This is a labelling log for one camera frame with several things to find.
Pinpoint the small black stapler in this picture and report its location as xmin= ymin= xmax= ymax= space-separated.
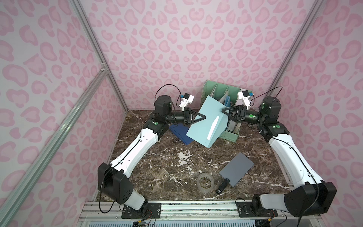
xmin=216 ymin=178 xmax=230 ymax=195

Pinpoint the white letter paper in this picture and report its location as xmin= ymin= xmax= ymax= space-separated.
xmin=207 ymin=116 xmax=219 ymax=140

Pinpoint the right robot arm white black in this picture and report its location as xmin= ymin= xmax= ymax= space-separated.
xmin=222 ymin=96 xmax=337 ymax=218

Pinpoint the clear tape roll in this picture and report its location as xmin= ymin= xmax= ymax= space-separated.
xmin=197 ymin=173 xmax=215 ymax=194

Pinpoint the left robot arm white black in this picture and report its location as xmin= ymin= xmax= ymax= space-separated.
xmin=97 ymin=93 xmax=206 ymax=211

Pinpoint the grey envelope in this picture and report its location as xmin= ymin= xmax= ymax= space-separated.
xmin=219 ymin=152 xmax=254 ymax=187

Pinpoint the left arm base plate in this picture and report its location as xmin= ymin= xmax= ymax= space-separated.
xmin=122 ymin=202 xmax=162 ymax=219

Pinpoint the dark blue envelope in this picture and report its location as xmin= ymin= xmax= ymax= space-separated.
xmin=169 ymin=124 xmax=193 ymax=145

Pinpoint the aluminium rail front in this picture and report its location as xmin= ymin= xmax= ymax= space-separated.
xmin=77 ymin=200 xmax=323 ymax=227

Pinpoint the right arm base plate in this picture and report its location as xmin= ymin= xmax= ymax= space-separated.
xmin=235 ymin=201 xmax=278 ymax=219

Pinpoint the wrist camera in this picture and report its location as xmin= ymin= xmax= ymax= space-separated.
xmin=235 ymin=89 xmax=251 ymax=110
xmin=179 ymin=93 xmax=194 ymax=111

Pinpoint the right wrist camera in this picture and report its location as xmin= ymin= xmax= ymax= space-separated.
xmin=235 ymin=89 xmax=251 ymax=110

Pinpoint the light blue envelope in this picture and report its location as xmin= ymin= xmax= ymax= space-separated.
xmin=186 ymin=96 xmax=228 ymax=148

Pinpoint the green file organizer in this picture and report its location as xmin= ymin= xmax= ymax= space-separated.
xmin=200 ymin=80 xmax=246 ymax=142

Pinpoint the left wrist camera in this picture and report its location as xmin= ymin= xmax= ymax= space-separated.
xmin=179 ymin=93 xmax=194 ymax=111

